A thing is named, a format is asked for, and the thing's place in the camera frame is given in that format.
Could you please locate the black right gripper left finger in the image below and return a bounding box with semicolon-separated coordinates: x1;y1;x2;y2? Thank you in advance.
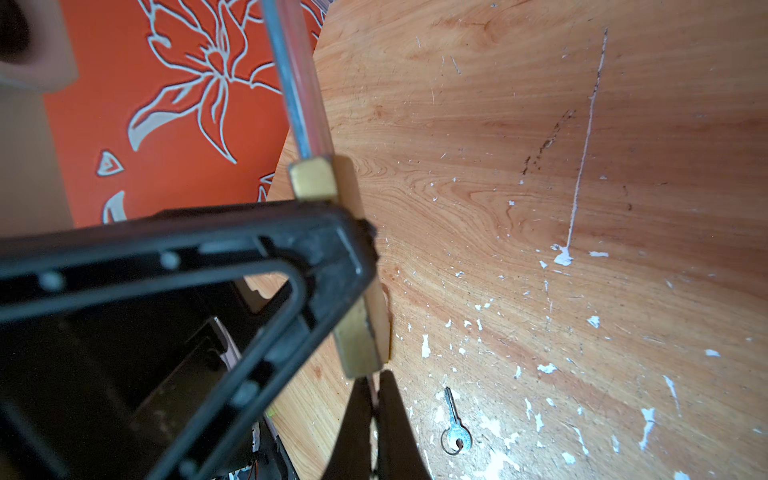
321;377;374;480

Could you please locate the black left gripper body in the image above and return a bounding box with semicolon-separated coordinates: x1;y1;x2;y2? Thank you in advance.
1;281;287;479

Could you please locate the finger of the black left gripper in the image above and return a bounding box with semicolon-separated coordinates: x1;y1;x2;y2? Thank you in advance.
1;201;377;479

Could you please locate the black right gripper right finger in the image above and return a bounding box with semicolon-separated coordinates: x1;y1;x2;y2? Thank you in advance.
376;370;430;480

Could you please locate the large brass padlock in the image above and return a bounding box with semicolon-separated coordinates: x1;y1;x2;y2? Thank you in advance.
261;1;389;379

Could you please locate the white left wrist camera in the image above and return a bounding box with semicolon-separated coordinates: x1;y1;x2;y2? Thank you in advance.
1;0;79;92

